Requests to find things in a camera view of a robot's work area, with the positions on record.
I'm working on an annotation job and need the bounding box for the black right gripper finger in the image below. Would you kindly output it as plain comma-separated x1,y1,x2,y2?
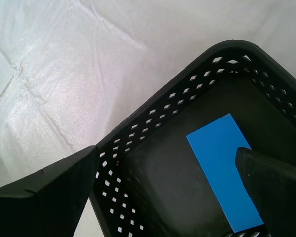
234,147,296,237
0,145,99,237

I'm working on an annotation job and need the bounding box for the blue rectangular block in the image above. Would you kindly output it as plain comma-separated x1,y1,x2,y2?
186,113,265,233

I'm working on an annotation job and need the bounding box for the black perforated plastic basket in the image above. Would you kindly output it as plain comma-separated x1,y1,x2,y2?
88,39,296,237

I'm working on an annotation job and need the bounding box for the white woven table cloth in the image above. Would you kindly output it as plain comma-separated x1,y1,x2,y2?
0,0,296,237

